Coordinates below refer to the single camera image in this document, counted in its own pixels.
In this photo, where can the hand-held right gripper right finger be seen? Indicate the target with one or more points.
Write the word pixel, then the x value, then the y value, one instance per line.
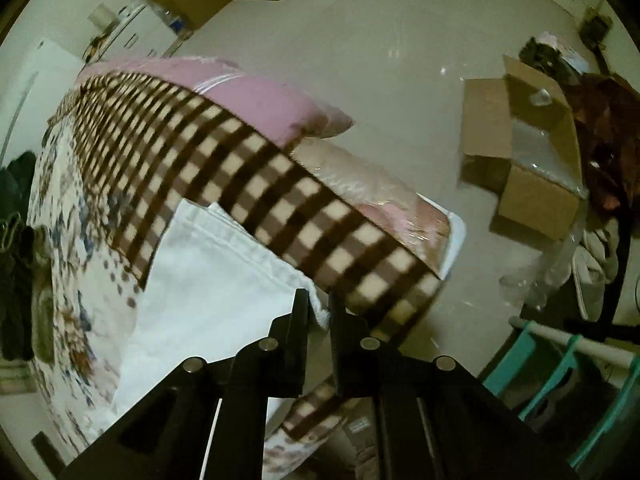
pixel 340 330

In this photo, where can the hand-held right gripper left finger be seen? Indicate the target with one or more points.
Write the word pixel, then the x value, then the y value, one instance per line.
pixel 298 320

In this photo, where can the white pants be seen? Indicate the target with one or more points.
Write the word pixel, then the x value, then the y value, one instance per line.
pixel 215 280

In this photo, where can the floral blanket with checkered border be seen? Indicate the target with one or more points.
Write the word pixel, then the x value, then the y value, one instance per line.
pixel 300 210

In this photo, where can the pale pink plush blanket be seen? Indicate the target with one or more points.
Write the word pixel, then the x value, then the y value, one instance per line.
pixel 360 180

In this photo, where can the clear plastic bag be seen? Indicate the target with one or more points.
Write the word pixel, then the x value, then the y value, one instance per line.
pixel 545 275

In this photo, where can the pink quilt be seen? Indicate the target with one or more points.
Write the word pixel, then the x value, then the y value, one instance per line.
pixel 260 95

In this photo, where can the open cardboard box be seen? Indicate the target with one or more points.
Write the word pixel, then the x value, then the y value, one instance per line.
pixel 537 202

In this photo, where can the teal drying rack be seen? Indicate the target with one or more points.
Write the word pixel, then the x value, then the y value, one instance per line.
pixel 595 347

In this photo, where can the white slippers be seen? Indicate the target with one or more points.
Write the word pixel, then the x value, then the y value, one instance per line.
pixel 592 270

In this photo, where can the clear plastic film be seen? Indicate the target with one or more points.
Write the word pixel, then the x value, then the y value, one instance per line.
pixel 542 147

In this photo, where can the dark green garment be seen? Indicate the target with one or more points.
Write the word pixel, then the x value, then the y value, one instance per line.
pixel 17 280

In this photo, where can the clear plastic bottle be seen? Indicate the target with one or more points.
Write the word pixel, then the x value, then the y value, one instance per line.
pixel 175 22

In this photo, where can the red-brown cloth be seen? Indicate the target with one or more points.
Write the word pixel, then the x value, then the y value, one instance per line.
pixel 602 125

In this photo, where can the white cabinet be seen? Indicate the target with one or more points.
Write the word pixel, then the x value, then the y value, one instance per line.
pixel 132 30

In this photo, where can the black bundle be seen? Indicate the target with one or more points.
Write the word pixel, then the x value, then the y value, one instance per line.
pixel 540 52

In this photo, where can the black wall socket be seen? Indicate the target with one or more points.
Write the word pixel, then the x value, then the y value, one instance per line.
pixel 597 25

